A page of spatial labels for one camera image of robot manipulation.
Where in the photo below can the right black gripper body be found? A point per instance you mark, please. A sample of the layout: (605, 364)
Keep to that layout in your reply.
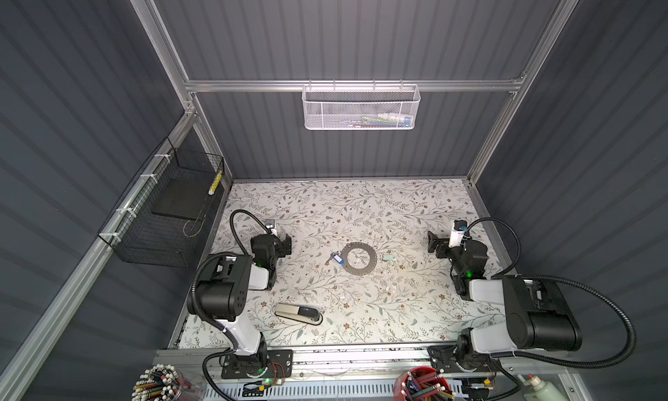
(444, 246)

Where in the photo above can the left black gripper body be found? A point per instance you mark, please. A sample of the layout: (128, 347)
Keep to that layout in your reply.
(281, 248)

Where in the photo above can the blue key fob with keyring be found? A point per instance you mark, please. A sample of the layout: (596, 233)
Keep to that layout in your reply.
(336, 257)

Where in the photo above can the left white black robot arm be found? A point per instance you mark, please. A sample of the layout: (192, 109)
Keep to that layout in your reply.
(221, 287)

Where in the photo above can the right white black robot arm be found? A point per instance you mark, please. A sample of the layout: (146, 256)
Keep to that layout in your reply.
(536, 315)

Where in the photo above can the grey black stapler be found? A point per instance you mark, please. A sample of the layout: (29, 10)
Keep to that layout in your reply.
(299, 313)

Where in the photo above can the yellow marker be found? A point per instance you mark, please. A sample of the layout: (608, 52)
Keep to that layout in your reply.
(215, 183)

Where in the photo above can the black foam pad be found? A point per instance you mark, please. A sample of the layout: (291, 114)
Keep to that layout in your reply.
(182, 199)

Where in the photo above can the red pencil cup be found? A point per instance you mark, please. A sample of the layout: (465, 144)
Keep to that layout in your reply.
(422, 383)

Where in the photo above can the white glue bottle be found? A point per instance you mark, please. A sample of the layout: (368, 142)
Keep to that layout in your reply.
(540, 390)

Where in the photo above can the clear pencil jar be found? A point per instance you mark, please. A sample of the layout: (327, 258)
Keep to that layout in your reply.
(164, 382)

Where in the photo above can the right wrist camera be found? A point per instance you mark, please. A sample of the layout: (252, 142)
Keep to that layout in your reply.
(458, 232)

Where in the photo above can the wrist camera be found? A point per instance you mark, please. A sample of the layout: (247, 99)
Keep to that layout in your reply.
(458, 232)
(270, 225)

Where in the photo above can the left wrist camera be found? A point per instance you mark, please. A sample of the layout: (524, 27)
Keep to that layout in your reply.
(270, 225)

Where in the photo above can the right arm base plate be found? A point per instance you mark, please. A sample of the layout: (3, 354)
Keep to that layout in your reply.
(450, 359)

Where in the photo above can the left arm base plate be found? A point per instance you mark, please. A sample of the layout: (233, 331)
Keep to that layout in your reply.
(271, 364)

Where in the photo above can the black wire basket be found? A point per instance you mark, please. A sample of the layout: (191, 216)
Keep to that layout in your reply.
(139, 237)

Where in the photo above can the white wire mesh basket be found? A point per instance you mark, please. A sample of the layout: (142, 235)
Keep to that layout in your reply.
(369, 107)

